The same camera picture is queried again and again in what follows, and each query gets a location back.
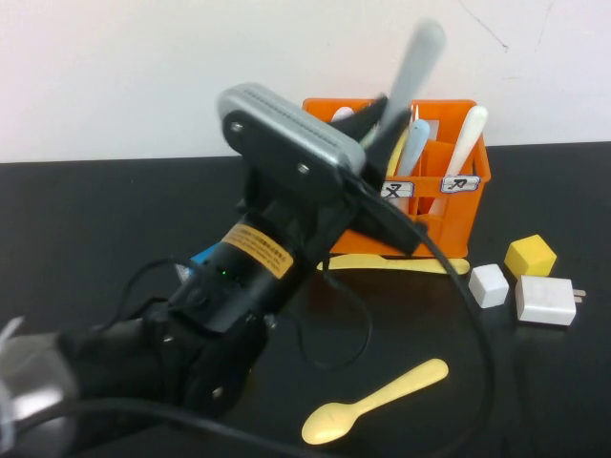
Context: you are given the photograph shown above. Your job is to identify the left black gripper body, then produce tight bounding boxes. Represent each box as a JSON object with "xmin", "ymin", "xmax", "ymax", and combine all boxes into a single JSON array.
[{"xmin": 180, "ymin": 166, "xmax": 431, "ymax": 330}]

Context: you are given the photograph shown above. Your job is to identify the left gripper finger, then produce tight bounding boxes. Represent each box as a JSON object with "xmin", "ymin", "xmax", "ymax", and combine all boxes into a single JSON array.
[
  {"xmin": 366, "ymin": 108, "xmax": 414, "ymax": 180},
  {"xmin": 328, "ymin": 94, "xmax": 389, "ymax": 139}
]

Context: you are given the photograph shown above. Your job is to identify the grey plastic fork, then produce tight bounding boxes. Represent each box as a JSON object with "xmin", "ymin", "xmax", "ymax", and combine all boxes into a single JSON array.
[{"xmin": 381, "ymin": 18, "xmax": 448, "ymax": 128}]

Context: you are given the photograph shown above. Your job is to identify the orange plastic cutlery holder crate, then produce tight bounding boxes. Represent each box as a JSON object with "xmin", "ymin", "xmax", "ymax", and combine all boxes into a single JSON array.
[{"xmin": 301, "ymin": 98, "xmax": 492, "ymax": 259}]

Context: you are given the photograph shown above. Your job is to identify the white paper label fork character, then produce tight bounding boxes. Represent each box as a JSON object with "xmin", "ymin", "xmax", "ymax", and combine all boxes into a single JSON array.
[{"xmin": 381, "ymin": 179, "xmax": 414, "ymax": 199}]

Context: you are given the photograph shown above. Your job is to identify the white paper label knife character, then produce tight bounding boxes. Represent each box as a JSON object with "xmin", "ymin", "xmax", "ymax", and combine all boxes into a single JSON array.
[{"xmin": 439, "ymin": 175, "xmax": 481, "ymax": 195}]

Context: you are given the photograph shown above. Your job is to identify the white plastic knife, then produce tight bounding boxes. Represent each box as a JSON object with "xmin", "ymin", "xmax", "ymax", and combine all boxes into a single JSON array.
[{"xmin": 428, "ymin": 105, "xmax": 489, "ymax": 215}]

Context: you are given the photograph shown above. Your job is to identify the yellow plastic knife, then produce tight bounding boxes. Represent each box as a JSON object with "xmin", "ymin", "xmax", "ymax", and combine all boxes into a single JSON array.
[{"xmin": 328, "ymin": 253, "xmax": 471, "ymax": 277}]

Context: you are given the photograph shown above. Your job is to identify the white foam cube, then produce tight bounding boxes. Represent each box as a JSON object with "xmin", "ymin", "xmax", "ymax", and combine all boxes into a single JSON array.
[{"xmin": 468, "ymin": 263, "xmax": 510, "ymax": 309}]

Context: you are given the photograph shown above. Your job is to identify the yellow foam cube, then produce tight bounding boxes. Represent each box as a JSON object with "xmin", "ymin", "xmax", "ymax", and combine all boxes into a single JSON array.
[{"xmin": 504, "ymin": 234, "xmax": 558, "ymax": 280}]

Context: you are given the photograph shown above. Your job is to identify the yellow plastic spoon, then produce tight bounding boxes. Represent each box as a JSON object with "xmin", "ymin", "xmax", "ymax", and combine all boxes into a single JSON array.
[{"xmin": 301, "ymin": 358, "xmax": 450, "ymax": 446}]

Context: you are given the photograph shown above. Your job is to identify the white charger plug adapter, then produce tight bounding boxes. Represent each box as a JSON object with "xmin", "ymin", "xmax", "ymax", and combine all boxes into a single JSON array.
[{"xmin": 514, "ymin": 275, "xmax": 586, "ymax": 326}]

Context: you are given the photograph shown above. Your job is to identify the white zip tie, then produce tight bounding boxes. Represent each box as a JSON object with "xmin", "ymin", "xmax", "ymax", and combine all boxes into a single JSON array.
[{"xmin": 0, "ymin": 315, "xmax": 25, "ymax": 344}]

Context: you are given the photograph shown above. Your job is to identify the light blue plastic cutlery handle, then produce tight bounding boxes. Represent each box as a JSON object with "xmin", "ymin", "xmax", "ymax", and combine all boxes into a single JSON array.
[{"xmin": 395, "ymin": 117, "xmax": 431, "ymax": 178}]

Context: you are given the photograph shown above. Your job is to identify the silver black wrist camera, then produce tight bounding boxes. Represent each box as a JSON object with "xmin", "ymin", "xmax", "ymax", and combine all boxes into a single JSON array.
[{"xmin": 217, "ymin": 83, "xmax": 368, "ymax": 204}]

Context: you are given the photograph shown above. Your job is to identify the thin black wire loop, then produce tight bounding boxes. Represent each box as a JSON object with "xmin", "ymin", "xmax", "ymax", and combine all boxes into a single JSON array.
[{"xmin": 290, "ymin": 257, "xmax": 374, "ymax": 371}]

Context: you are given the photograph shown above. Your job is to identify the thick black camera cable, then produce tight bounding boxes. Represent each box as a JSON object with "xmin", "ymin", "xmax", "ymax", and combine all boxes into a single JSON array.
[{"xmin": 9, "ymin": 228, "xmax": 500, "ymax": 458}]

